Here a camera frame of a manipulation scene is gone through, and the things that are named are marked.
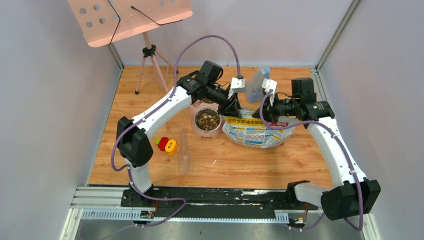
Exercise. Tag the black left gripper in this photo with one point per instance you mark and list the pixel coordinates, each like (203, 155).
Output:
(231, 102)

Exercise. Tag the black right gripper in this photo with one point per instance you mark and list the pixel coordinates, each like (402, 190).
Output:
(268, 109)

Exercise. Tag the cat food bag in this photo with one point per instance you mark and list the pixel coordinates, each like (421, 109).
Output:
(251, 132)

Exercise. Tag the clear plastic food scoop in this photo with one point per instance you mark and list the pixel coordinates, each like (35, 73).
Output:
(184, 156)

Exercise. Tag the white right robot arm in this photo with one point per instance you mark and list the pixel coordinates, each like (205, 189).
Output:
(352, 194)

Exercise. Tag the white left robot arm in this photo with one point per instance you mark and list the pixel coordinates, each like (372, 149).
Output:
(133, 135)

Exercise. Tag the blue item in bubble wrap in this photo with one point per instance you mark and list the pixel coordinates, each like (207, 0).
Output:
(253, 88)

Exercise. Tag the pink double bowl feeder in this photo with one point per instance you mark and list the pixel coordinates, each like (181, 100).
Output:
(201, 134)

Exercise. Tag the steel bowl near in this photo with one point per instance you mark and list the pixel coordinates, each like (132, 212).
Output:
(207, 119)

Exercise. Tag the yellow traffic light block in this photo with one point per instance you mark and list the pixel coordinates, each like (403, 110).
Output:
(171, 146)

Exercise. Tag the red toy block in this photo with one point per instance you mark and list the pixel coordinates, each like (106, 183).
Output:
(163, 143)

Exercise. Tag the green toy block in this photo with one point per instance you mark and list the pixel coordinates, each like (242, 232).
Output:
(157, 140)

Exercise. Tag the pink music stand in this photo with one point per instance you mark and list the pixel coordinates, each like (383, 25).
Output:
(104, 22)

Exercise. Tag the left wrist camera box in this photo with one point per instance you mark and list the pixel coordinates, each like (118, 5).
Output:
(237, 85)

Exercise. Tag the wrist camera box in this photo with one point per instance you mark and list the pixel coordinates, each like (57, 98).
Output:
(269, 87)
(237, 85)

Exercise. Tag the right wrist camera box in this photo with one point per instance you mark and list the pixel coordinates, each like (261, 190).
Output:
(269, 87)

